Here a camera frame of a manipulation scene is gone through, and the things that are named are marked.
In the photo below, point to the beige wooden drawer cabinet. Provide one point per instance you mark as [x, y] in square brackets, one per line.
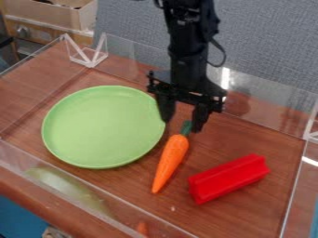
[40, 20]

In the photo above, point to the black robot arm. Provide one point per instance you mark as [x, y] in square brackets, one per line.
[192, 24]

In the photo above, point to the clear acrylic tray enclosure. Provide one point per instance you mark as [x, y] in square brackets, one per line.
[107, 203]

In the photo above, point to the clear acrylic corner bracket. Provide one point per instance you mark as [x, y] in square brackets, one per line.
[84, 55]

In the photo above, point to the red plastic block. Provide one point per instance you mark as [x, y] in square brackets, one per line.
[227, 177]

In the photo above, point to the green plate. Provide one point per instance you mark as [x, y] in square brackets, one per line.
[103, 127]

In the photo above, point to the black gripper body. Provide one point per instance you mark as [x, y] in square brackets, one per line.
[184, 81]

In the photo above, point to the orange toy carrot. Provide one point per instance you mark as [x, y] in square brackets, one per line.
[171, 158]

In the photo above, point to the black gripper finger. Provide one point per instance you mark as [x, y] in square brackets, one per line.
[199, 117]
[165, 106]

